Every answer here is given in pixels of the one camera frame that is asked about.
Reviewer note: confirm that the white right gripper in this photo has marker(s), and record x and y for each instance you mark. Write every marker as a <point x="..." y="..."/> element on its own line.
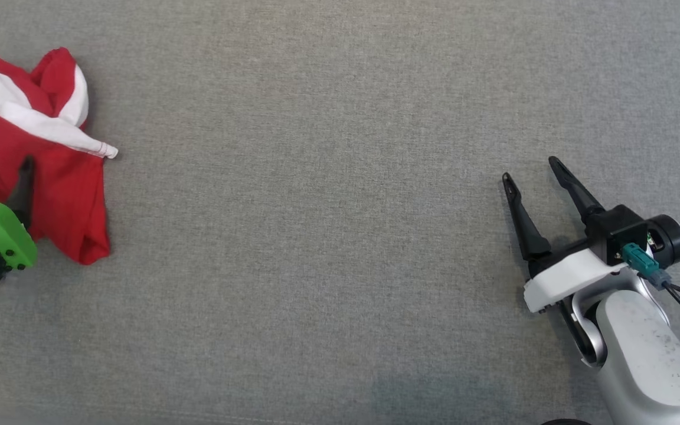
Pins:
<point x="564" y="274"/>

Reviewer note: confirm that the red shorts with white band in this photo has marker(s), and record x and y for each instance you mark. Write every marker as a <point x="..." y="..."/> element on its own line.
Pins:
<point x="56" y="189"/>

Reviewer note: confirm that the grey fabric sofa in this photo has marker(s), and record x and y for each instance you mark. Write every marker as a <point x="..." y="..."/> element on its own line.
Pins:
<point x="316" y="236"/>

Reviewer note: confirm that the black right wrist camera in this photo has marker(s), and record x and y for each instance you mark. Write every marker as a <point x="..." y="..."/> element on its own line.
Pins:
<point x="617" y="230"/>

